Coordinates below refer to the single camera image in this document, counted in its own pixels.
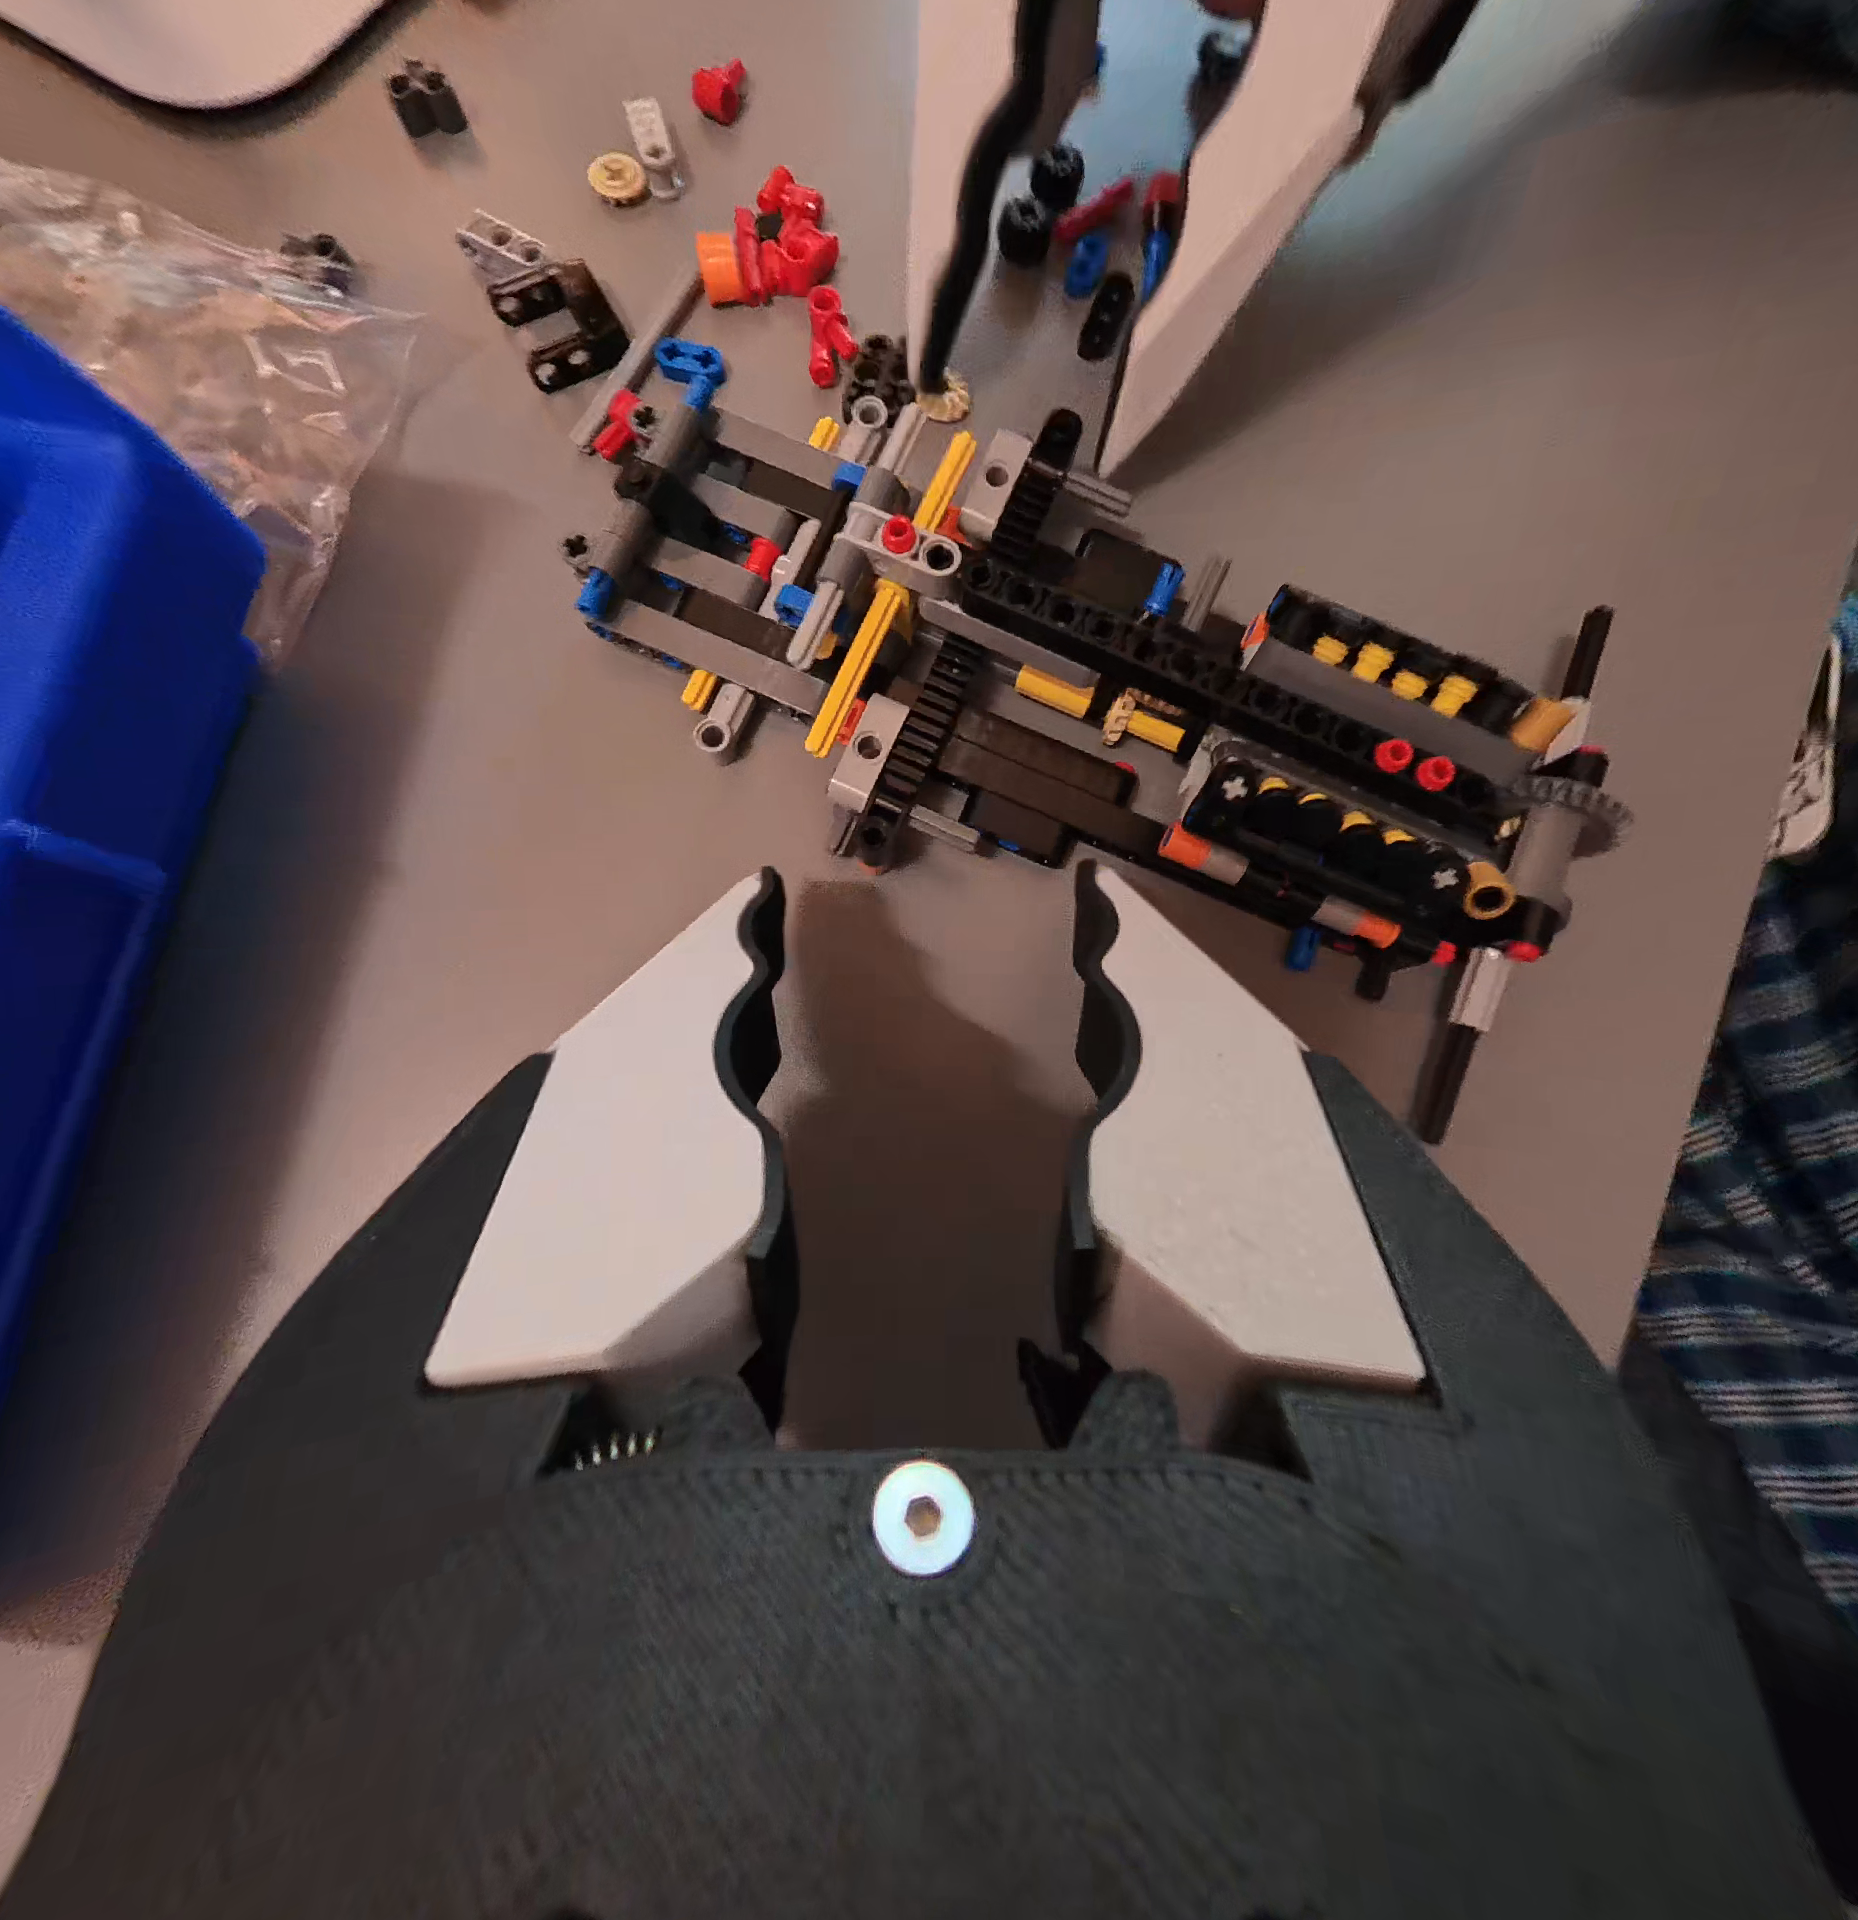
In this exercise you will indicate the blue thin lego liftarm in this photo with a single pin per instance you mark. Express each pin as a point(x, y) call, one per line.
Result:
point(1082, 266)
point(689, 358)

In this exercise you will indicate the lego car chassis model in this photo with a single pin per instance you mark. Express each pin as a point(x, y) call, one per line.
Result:
point(1108, 644)

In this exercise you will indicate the person's plaid clothing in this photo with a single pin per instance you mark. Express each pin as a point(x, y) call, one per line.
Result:
point(1768, 1200)

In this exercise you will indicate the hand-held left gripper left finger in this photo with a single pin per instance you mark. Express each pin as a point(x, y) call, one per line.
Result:
point(615, 1200)

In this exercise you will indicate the black small lego gear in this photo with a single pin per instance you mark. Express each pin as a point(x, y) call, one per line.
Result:
point(1056, 176)
point(1024, 233)

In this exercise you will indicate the light grey short lego beam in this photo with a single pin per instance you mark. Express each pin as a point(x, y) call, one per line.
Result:
point(502, 243)

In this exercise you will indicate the light grey lego connector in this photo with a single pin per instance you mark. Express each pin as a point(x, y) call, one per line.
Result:
point(654, 146)

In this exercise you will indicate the red lego connector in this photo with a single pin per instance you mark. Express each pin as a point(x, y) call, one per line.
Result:
point(622, 422)
point(1163, 195)
point(719, 91)

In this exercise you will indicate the white tablet stand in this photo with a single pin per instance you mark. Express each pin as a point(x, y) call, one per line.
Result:
point(194, 45)

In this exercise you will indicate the black three-hole lego liftarm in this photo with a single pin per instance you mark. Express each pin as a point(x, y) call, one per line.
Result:
point(876, 369)

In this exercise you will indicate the tan toothed lego gear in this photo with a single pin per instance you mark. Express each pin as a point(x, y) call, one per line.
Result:
point(945, 399)

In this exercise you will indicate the orange lego block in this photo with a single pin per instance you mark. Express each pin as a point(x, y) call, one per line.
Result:
point(725, 266)

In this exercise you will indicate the black thin lego liftarm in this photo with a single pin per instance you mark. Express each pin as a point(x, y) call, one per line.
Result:
point(1108, 314)

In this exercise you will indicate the grey long lego axle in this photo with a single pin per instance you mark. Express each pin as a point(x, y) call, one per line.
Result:
point(653, 353)

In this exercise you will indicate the black u-shaped lego bracket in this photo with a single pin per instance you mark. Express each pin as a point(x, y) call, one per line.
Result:
point(555, 322)

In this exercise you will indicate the blue plastic bin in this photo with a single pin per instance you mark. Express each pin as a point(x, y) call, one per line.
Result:
point(89, 750)

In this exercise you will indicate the dark grey double lego connector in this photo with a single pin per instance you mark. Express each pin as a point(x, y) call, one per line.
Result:
point(418, 101)

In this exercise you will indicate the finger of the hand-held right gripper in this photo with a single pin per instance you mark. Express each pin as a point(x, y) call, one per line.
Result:
point(952, 120)
point(1258, 181)

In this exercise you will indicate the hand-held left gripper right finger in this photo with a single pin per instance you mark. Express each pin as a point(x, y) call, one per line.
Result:
point(1245, 1200)

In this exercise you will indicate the tan lego pulley wheel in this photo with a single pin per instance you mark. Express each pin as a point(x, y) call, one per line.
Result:
point(616, 176)

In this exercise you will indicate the clear empty plastic bag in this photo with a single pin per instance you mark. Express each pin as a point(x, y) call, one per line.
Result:
point(225, 344)

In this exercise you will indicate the dark grey small lego connector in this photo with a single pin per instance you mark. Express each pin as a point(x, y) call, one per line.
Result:
point(317, 259)

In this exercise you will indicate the red lego axle pin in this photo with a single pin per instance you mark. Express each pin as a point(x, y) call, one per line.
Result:
point(1095, 210)

